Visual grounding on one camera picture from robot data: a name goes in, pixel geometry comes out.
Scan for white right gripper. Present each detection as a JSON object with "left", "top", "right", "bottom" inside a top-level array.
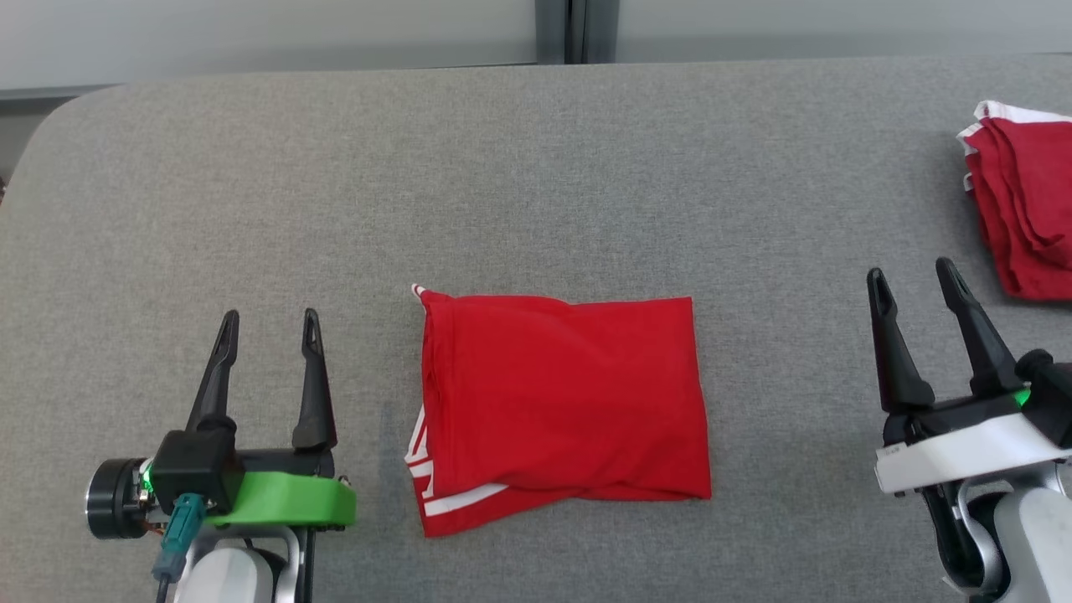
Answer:
[{"left": 867, "top": 257, "right": 1072, "bottom": 497}]

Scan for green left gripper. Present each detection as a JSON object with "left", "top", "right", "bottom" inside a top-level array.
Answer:
[{"left": 184, "top": 308, "right": 358, "bottom": 532}]

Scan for red shorts with number print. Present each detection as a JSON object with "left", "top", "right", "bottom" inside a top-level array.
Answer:
[{"left": 957, "top": 100, "right": 1072, "bottom": 302}]

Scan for red and white shirt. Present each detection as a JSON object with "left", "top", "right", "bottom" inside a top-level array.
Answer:
[{"left": 405, "top": 284, "right": 713, "bottom": 538}]

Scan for black cylindrical left gripper motor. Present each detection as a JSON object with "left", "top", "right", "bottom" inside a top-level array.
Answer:
[{"left": 84, "top": 457, "right": 156, "bottom": 540}]

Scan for grey baseboard strip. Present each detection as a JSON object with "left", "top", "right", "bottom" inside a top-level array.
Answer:
[{"left": 0, "top": 84, "right": 118, "bottom": 103}]

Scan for teal plug left arm cable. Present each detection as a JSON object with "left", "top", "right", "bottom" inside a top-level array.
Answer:
[{"left": 151, "top": 492, "right": 209, "bottom": 603}]

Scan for grey vertical partition post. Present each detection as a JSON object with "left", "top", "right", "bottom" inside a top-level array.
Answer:
[{"left": 536, "top": 0, "right": 619, "bottom": 65}]

